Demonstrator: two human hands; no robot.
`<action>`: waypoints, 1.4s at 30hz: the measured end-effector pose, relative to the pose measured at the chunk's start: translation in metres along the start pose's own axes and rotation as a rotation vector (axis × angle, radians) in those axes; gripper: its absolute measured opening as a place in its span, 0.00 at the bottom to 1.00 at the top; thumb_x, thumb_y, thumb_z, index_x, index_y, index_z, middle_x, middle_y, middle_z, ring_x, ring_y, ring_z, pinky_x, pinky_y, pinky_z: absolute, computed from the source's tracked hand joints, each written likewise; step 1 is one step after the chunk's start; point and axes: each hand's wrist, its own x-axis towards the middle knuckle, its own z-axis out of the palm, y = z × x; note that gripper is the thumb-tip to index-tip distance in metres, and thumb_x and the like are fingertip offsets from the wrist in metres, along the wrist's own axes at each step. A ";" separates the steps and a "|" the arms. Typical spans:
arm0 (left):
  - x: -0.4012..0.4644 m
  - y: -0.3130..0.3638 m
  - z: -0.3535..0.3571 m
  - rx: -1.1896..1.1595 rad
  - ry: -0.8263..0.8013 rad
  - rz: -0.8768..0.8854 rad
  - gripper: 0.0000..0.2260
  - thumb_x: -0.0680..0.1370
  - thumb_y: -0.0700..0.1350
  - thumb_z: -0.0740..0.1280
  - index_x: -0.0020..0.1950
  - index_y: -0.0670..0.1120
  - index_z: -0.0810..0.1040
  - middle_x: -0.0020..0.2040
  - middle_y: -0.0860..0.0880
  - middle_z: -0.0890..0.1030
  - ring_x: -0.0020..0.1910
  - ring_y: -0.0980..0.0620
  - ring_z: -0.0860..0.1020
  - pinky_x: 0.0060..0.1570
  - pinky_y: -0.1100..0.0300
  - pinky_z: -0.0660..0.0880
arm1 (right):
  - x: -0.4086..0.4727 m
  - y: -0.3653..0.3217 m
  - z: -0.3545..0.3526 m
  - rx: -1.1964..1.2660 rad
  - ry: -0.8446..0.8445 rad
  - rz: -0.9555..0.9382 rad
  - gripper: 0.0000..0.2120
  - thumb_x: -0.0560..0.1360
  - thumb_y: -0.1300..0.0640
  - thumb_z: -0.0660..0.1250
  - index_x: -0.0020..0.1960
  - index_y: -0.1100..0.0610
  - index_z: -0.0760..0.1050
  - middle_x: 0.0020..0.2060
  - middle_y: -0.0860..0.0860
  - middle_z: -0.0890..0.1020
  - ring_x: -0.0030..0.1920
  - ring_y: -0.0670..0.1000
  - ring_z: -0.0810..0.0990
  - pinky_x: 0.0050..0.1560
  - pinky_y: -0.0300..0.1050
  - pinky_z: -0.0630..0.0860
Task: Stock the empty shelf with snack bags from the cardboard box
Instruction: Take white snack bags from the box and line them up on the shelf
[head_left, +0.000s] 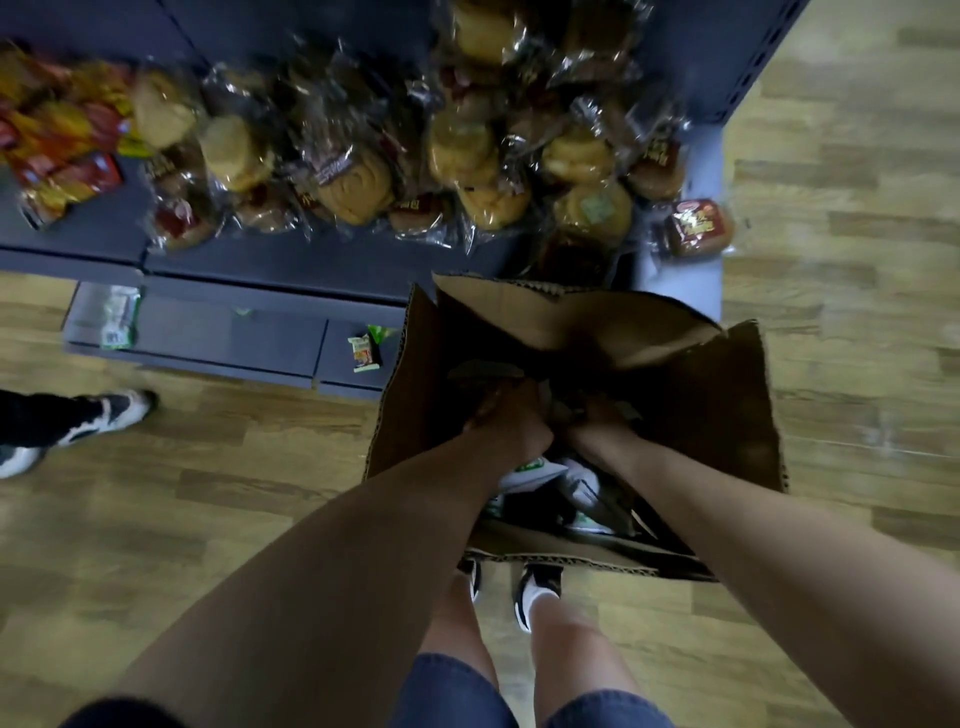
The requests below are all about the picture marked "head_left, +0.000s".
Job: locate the person's right hand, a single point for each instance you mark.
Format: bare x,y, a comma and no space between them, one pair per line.
600,435

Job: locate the person's left hand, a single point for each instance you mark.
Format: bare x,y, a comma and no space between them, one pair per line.
514,427

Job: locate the pile of white snacks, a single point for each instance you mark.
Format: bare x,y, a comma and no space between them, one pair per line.
536,471

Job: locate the brown cardboard box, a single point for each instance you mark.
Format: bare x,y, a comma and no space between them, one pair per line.
712,405

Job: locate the dark blue metal shelf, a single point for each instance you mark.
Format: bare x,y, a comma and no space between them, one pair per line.
225,330

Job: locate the person's right forearm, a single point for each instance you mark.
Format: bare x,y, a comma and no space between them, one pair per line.
787,570

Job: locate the person's left forearm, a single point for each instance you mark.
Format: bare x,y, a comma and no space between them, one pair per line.
322,600

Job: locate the person's left shoe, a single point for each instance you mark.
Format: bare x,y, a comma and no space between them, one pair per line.
471,577

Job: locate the person's shoe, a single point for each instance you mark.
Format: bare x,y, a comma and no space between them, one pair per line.
471,577
536,592

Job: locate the person's right shoe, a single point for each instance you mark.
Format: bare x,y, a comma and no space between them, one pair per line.
536,592

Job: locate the person's left leg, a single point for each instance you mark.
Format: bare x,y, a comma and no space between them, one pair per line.
457,637

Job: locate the person's leg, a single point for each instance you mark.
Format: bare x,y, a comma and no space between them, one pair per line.
457,637
577,652

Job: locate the person's right leg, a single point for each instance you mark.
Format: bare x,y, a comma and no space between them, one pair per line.
577,652

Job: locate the green snack pouch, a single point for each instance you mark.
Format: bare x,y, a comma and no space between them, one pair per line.
381,334

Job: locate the small red white sachet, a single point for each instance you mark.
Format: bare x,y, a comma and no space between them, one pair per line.
362,352

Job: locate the red label pastry packet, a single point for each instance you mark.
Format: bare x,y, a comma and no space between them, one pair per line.
697,229

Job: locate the dark blue shorts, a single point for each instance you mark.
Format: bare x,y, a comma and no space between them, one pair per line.
450,697

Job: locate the pile of wrapped buns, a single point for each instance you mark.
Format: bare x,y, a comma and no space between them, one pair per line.
360,180

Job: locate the dark shirt sleeve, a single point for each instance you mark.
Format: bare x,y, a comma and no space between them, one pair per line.
120,716

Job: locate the pile of red orange packets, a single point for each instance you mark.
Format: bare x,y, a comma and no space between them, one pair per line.
60,142

